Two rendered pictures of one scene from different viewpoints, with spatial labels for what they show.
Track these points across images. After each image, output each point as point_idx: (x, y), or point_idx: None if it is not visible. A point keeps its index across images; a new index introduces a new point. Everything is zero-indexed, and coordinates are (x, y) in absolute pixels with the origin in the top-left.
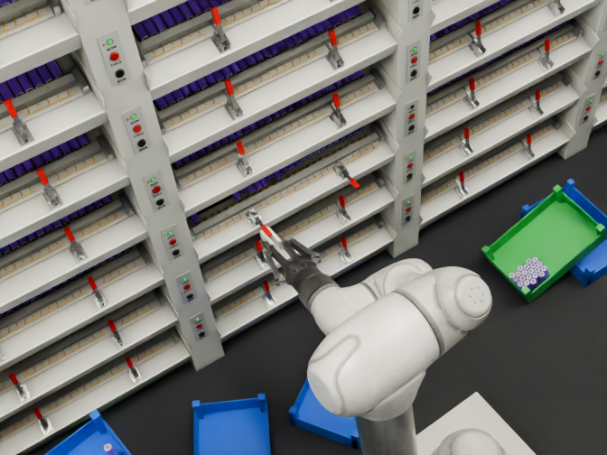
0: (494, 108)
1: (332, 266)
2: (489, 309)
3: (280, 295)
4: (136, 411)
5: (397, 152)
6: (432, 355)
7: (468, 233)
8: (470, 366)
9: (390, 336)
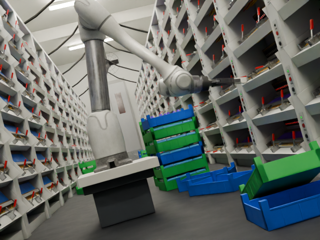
0: None
1: (291, 151)
2: (74, 4)
3: (277, 151)
4: (247, 169)
5: (282, 62)
6: (78, 17)
7: None
8: (211, 204)
9: None
